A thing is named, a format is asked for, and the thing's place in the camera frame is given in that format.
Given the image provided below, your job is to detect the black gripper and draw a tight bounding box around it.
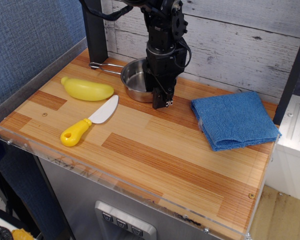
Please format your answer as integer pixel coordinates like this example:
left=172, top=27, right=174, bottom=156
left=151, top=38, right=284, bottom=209
left=144, top=46, right=187, bottom=109

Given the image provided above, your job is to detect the yellow object bottom left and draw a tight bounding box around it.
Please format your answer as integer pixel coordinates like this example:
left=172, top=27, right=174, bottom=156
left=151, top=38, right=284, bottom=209
left=11, top=228, right=35, bottom=240

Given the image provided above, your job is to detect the silver button panel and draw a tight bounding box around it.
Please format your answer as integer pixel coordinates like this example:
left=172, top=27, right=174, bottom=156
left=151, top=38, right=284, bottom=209
left=95, top=200, right=157, bottom=240

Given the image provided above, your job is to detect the dark metal post left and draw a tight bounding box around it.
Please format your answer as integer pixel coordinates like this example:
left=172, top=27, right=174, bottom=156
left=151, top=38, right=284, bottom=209
left=80, top=0, right=108, bottom=63

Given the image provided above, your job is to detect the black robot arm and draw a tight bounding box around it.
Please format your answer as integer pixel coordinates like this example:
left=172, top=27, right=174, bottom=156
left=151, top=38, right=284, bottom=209
left=125, top=0, right=192, bottom=109

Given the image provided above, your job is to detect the dark metal post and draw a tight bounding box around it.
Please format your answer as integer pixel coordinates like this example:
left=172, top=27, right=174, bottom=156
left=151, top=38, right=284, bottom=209
left=80, top=0, right=108, bottom=63
left=273, top=47, right=300, bottom=126

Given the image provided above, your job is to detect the black braided cable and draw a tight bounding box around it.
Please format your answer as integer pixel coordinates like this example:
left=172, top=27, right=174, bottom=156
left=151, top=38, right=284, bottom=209
left=0, top=224, right=13, bottom=240

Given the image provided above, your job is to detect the dark metal post right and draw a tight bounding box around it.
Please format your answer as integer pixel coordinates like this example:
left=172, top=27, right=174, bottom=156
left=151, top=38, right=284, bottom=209
left=273, top=47, right=300, bottom=126

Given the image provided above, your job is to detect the clear acrylic table guard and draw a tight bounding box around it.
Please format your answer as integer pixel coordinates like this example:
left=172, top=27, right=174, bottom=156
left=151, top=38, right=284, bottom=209
left=0, top=112, right=274, bottom=240

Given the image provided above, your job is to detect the toy knife yellow handle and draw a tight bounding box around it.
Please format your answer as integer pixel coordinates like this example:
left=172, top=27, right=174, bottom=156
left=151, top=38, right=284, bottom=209
left=60, top=95, right=119, bottom=147

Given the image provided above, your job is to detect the white side cabinet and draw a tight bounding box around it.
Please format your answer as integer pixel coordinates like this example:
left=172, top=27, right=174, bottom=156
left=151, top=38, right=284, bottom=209
left=265, top=95, right=300, bottom=200

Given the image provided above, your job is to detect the small stainless steel pan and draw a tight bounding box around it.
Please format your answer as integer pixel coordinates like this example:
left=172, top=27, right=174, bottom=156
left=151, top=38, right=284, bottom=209
left=89, top=58, right=153, bottom=103

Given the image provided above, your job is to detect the yellow toy banana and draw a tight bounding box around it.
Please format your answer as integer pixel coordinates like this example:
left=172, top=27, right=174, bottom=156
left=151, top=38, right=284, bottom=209
left=61, top=77, right=115, bottom=102

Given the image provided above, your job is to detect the folded blue cloth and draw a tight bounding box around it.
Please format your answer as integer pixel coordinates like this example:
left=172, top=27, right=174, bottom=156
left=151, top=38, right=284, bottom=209
left=191, top=91, right=281, bottom=152

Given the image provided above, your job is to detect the stainless steel cabinet front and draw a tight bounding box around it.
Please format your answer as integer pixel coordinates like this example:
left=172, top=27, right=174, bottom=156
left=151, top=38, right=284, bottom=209
left=39, top=158, right=216, bottom=240

